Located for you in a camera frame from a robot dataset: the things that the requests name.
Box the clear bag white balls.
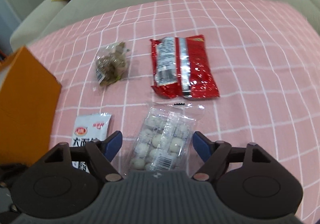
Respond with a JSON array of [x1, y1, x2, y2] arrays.
[[127, 103, 205, 172]]

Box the pink checkered tablecloth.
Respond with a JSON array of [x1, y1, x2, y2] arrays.
[[28, 0, 319, 223]]

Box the orange cardboard box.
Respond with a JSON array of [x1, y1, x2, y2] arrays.
[[1, 47, 62, 166]]

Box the red foil snack bag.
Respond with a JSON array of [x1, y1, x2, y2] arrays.
[[151, 35, 220, 99]]

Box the white black snack packet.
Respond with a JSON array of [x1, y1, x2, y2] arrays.
[[70, 112, 112, 174]]

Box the clear bag brown snacks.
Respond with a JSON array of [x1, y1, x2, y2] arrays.
[[95, 41, 129, 86]]

